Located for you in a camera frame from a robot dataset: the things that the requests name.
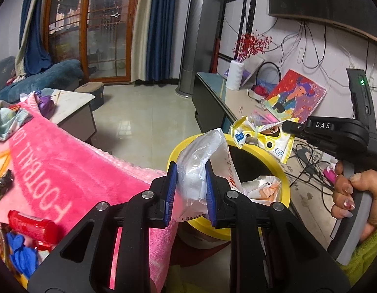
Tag yellow-rimmed waste bin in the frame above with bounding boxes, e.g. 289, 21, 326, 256
166, 133, 290, 251

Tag brown shiny wrapper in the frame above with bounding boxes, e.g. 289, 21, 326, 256
0, 223, 12, 251

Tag yellow snack packet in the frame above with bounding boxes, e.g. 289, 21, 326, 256
230, 116, 299, 164

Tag light blue printed quilt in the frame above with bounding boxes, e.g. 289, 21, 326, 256
0, 99, 33, 142

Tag colourful portrait painting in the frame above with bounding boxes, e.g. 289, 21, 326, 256
265, 69, 328, 124

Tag pink printed blanket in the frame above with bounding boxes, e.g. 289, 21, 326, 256
0, 98, 180, 293

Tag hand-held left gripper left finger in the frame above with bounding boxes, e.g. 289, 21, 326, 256
27, 161, 179, 293

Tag purple plastic bag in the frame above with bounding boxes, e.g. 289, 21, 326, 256
37, 93, 53, 118

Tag person's right hand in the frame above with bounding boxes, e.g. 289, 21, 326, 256
330, 160, 377, 241

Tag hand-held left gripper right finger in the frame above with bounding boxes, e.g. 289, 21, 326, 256
204, 159, 350, 293

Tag clear bead organiser box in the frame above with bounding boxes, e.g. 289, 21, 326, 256
246, 111, 279, 127

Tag white plastic bag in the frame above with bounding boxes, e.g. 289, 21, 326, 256
175, 127, 238, 223

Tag green garment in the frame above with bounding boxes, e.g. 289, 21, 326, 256
170, 265, 214, 293

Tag grey television cabinet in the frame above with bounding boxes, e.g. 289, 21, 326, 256
192, 72, 360, 220

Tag dark candy wrapper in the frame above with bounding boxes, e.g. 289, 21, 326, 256
0, 170, 16, 202

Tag basket with black handle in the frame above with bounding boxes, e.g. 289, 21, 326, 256
252, 62, 282, 99

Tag hanging black wall cables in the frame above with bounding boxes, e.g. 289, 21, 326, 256
280, 21, 377, 77

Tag white marble coffee table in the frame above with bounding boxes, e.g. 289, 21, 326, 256
33, 88, 97, 145

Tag tangle of black cables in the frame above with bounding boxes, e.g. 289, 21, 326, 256
287, 142, 338, 190

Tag white ribbed vase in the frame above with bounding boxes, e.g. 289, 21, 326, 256
225, 60, 245, 91

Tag pink charger plug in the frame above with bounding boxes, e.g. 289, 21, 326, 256
324, 163, 338, 184

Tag orange and white wrapper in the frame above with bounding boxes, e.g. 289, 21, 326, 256
241, 175, 282, 204

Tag blue crumpled glove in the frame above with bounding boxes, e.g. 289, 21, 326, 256
5, 233, 40, 277

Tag grey padded stool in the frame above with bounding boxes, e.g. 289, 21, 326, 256
74, 82, 105, 110

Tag black wall trim frames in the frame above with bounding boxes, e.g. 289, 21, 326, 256
211, 0, 260, 74

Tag blue grey sofa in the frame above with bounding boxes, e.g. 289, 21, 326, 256
0, 56, 85, 104

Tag red plastic bottle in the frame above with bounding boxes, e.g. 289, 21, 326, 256
8, 210, 60, 249

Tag wooden sliding glass door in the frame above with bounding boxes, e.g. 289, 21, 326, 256
42, 0, 144, 84

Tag red berry branches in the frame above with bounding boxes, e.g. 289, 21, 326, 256
234, 31, 273, 63

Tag blue and beige curtain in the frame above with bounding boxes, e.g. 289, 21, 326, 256
130, 0, 189, 85
14, 0, 53, 77

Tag person's right forearm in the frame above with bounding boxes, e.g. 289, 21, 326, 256
338, 235, 377, 289

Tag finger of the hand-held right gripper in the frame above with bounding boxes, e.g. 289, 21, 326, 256
295, 133, 340, 161
281, 120, 312, 138

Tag grey tower air conditioner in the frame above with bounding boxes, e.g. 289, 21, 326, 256
175, 0, 226, 99

